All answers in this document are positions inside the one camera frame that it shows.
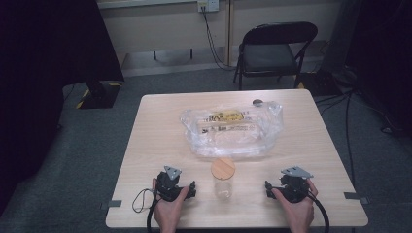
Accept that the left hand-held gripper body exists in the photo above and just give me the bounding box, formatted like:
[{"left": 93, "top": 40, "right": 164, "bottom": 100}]
[{"left": 155, "top": 165, "right": 190, "bottom": 203}]

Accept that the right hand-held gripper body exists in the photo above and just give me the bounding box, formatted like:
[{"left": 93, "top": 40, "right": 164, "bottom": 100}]
[{"left": 274, "top": 166, "right": 315, "bottom": 204}]

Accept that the glass jar with wooden lid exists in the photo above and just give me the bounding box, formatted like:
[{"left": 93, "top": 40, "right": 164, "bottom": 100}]
[{"left": 210, "top": 157, "right": 237, "bottom": 200}]

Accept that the clear plastic bag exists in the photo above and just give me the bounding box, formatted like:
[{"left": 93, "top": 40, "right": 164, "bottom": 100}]
[{"left": 179, "top": 100, "right": 285, "bottom": 159}]

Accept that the person's right hand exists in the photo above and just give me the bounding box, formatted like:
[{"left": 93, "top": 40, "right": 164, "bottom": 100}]
[{"left": 271, "top": 179, "right": 320, "bottom": 228}]

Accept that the person's left hand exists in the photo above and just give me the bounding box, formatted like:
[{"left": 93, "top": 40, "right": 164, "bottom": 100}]
[{"left": 152, "top": 178, "right": 190, "bottom": 228}]

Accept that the black stand base yellow tape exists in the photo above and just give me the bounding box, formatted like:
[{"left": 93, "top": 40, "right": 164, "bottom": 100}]
[{"left": 75, "top": 80, "right": 124, "bottom": 111}]

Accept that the black folding chair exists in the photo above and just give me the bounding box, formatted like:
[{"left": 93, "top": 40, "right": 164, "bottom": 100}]
[{"left": 232, "top": 20, "right": 320, "bottom": 91}]

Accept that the black curtain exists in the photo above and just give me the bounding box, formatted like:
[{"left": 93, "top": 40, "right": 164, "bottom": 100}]
[
  {"left": 343, "top": 0, "right": 412, "bottom": 134},
  {"left": 0, "top": 0, "right": 126, "bottom": 216}
]

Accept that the thin black wire loop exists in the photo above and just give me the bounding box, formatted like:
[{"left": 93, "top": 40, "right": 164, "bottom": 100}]
[{"left": 131, "top": 187, "right": 155, "bottom": 215}]

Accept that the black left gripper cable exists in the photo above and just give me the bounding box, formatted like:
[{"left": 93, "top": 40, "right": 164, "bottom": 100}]
[{"left": 146, "top": 186, "right": 160, "bottom": 233}]

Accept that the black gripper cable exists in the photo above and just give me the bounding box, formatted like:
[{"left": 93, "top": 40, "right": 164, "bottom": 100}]
[
  {"left": 303, "top": 189, "right": 330, "bottom": 233},
  {"left": 146, "top": 186, "right": 160, "bottom": 233}
]

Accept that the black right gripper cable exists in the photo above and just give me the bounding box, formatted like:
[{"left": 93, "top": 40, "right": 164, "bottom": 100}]
[{"left": 303, "top": 189, "right": 330, "bottom": 233}]

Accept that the grey table edge bracket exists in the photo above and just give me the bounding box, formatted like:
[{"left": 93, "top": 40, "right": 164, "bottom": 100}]
[
  {"left": 99, "top": 199, "right": 122, "bottom": 210},
  {"left": 343, "top": 191, "right": 371, "bottom": 205}
]

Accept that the black power cable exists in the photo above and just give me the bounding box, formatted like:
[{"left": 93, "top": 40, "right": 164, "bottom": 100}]
[{"left": 200, "top": 5, "right": 236, "bottom": 72}]

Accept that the white wall outlet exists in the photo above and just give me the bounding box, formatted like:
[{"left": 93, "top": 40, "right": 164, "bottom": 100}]
[{"left": 197, "top": 0, "right": 221, "bottom": 14}]

